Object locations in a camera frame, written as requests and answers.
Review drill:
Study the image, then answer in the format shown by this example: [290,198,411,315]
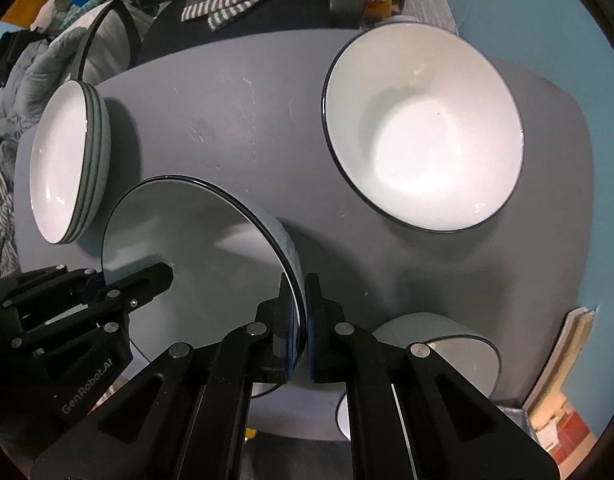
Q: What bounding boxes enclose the white bowl with dark rim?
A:
[321,24,526,234]
[101,175,308,400]
[336,312,502,444]

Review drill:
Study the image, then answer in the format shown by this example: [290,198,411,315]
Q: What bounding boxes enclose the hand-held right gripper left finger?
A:
[31,294,305,480]

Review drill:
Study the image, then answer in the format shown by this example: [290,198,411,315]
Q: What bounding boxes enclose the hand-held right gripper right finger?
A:
[306,273,560,480]

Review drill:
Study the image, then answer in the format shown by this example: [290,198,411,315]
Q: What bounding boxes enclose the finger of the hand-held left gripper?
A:
[2,261,174,361]
[0,264,106,313]

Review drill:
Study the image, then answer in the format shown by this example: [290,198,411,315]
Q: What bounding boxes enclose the cardboard sheets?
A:
[524,307,598,457]

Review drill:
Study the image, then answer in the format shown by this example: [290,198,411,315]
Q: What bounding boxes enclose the grey duvet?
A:
[0,24,154,128]

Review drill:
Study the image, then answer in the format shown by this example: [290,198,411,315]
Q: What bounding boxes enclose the black clothes pile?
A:
[0,30,48,92]

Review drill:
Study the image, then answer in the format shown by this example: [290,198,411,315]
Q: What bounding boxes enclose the black office chair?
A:
[78,0,374,70]

